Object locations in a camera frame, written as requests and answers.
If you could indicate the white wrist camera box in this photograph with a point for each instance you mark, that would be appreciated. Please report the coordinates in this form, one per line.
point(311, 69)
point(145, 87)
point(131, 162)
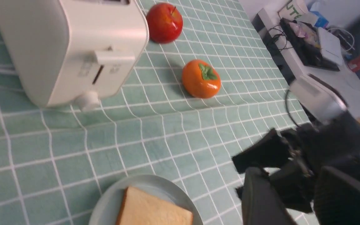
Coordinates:
point(321, 100)

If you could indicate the toast slice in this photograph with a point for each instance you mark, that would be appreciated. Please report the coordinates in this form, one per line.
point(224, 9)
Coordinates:
point(140, 208)

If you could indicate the red apple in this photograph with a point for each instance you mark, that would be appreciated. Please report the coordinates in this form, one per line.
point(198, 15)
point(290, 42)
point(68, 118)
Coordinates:
point(165, 23)

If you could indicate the orange persimmon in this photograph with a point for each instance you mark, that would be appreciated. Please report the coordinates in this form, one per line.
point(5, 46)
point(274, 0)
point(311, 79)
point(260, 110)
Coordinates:
point(200, 79)

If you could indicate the grey plate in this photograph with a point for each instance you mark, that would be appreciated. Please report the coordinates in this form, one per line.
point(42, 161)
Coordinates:
point(107, 208)

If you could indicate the white box on desk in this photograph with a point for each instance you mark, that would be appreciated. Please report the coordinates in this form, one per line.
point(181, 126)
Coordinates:
point(330, 46)

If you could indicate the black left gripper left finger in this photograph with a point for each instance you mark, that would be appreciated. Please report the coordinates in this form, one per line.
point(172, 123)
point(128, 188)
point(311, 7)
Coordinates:
point(260, 203)

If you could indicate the black laptop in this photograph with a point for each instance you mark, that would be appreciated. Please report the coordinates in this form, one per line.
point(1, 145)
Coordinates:
point(309, 54)

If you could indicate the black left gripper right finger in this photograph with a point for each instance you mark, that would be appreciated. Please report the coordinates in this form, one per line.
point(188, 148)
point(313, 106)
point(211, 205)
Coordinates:
point(336, 198)

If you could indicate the white side desk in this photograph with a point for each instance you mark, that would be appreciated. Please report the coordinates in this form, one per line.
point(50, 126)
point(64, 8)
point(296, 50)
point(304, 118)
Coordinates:
point(344, 81)

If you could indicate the paper cup green lettering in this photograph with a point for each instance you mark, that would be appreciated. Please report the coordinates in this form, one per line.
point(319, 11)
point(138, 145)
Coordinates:
point(293, 10)

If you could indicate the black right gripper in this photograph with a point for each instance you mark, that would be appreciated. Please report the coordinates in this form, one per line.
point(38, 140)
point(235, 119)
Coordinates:
point(336, 144)

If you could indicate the white toaster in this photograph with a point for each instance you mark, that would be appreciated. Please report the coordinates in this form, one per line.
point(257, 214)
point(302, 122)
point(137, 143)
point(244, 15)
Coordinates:
point(73, 51)

